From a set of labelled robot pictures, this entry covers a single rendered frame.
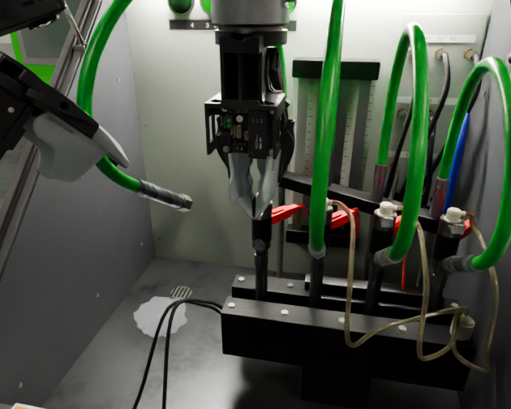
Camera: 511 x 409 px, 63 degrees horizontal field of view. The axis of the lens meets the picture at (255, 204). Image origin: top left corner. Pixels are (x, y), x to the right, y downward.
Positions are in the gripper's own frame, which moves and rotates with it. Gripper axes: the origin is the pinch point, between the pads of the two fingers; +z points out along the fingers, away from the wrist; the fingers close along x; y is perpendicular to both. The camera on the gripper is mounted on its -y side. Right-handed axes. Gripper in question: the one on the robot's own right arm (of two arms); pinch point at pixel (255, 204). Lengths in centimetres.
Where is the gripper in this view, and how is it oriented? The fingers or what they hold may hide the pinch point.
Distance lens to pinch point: 51.0
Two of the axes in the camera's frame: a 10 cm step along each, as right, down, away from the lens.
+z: 0.0, 9.0, 4.4
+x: 9.8, 0.9, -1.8
